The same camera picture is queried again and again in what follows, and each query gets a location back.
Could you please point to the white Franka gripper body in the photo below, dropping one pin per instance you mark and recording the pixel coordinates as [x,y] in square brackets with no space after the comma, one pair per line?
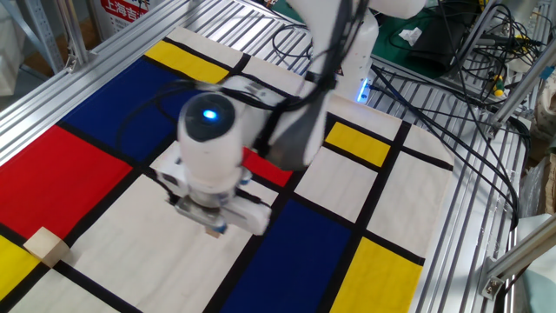
[252,217]

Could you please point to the small wooden block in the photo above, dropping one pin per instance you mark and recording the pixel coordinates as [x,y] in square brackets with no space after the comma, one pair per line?
[213,234]

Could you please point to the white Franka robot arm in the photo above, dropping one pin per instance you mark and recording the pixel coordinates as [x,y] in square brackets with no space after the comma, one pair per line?
[208,152]

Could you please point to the large wooden block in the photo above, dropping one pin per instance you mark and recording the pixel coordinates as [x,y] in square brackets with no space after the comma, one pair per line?
[45,247]

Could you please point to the Mondrian pattern cloth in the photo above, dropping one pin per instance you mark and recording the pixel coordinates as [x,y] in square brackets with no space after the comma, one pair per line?
[130,261]

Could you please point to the green mat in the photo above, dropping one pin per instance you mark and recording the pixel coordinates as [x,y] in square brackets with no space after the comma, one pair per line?
[391,48]

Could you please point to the crumpled white paper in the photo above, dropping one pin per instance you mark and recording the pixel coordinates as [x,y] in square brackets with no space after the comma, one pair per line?
[410,36]

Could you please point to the red white sign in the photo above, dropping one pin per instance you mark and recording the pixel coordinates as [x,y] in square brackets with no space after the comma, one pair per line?
[126,11]

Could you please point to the black bag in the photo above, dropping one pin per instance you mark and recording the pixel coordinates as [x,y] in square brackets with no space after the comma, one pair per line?
[434,48]

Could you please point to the yellow green screwdriver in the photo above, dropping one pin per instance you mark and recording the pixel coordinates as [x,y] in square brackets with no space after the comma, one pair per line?
[498,84]

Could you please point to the perforated grey metal upright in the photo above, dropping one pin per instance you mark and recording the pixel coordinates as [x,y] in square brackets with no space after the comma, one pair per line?
[43,30]

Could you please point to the white plastic sheet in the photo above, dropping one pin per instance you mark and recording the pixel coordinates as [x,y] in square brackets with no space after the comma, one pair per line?
[8,52]

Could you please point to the beige sack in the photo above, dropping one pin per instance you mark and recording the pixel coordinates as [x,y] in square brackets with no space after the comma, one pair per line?
[546,108]

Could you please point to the long aluminium frame rail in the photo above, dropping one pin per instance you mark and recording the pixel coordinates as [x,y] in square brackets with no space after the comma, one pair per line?
[8,135]

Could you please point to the upright aluminium post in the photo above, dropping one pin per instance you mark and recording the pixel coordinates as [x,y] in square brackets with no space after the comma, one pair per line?
[71,30]

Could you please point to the aluminium beam with bracket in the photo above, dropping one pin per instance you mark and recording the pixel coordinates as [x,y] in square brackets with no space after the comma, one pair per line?
[521,252]

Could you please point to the slanted aluminium post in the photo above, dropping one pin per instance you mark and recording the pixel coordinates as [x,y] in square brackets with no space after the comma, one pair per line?
[521,87]

